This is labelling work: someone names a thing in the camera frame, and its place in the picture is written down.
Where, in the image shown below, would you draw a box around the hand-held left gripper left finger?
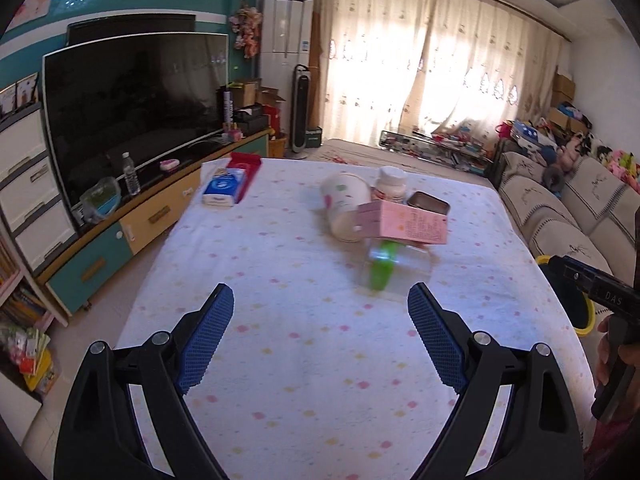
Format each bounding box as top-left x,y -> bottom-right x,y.
54,282 -> 235,480

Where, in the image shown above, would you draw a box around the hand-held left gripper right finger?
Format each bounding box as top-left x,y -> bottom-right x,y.
407,282 -> 586,480

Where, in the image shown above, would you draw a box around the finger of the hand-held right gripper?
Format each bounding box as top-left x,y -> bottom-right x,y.
547,255 -> 593,291

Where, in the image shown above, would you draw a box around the yellow-rimmed black trash bin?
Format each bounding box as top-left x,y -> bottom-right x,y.
536,255 -> 598,338

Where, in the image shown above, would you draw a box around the clear green plastic bottle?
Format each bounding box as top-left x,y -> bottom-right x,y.
360,240 -> 433,295

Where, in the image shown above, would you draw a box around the pink carton box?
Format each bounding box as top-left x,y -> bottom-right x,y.
356,199 -> 449,247

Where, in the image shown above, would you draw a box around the dark phone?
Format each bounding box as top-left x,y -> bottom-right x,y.
405,191 -> 451,217

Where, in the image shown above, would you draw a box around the white pill bottle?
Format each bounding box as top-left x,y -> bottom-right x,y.
370,166 -> 408,206

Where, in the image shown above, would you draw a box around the white paper cup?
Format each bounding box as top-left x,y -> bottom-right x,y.
320,172 -> 372,243

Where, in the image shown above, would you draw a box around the person's right hand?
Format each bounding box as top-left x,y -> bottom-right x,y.
594,312 -> 623,397

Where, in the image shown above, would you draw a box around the beige sofa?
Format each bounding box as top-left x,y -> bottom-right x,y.
495,150 -> 640,301

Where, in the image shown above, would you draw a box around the spotted white tablecloth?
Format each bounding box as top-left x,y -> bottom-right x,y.
115,157 -> 598,480

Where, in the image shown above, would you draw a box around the pile of plush toys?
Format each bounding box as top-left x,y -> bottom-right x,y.
505,115 -> 640,196

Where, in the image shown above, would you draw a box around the teal and yellow TV cabinet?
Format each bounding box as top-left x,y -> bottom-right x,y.
37,127 -> 276,317

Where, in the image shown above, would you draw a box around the blue tissue pack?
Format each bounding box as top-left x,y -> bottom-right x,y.
202,167 -> 248,207

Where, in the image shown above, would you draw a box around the stacked cardboard boxes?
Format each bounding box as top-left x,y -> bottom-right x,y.
547,72 -> 586,133

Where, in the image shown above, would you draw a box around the pile of colourful packets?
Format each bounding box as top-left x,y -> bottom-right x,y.
0,322 -> 53,393

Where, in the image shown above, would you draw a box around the clear plastic container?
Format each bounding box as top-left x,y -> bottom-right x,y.
80,176 -> 121,223

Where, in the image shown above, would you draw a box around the glass coffee table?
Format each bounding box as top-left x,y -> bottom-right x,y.
379,129 -> 493,176

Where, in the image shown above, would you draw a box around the clear water bottle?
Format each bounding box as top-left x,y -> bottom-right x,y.
121,152 -> 142,196

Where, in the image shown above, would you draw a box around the red flat box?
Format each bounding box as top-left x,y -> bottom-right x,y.
225,152 -> 263,204

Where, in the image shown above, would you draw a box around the bookshelf with books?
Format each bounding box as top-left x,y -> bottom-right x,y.
0,230 -> 56,341

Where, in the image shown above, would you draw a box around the floral floor rug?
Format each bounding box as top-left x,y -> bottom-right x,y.
305,137 -> 501,191

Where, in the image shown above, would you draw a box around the white plastic drawer unit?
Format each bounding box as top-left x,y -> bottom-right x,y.
0,102 -> 78,276

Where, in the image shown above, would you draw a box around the large curved television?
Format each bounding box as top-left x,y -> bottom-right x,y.
42,32 -> 230,211

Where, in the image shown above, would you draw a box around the cream embroidered curtain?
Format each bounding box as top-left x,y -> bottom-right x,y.
310,0 -> 571,153

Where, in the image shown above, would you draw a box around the black tower fan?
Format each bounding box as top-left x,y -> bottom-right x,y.
290,64 -> 313,153

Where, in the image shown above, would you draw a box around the brown cardboard box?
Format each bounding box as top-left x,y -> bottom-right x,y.
232,79 -> 261,111
255,87 -> 287,109

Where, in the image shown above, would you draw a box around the framed photo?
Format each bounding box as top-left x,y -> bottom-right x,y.
0,72 -> 40,116

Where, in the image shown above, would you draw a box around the hanging flower decoration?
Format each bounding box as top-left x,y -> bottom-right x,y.
229,2 -> 263,60

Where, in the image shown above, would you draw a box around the white standing air conditioner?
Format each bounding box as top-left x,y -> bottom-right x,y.
260,0 -> 315,136

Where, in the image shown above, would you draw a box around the small black television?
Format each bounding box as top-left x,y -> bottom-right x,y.
66,14 -> 197,47

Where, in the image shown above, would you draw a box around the pink wall poster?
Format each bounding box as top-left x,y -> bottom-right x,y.
10,0 -> 60,28

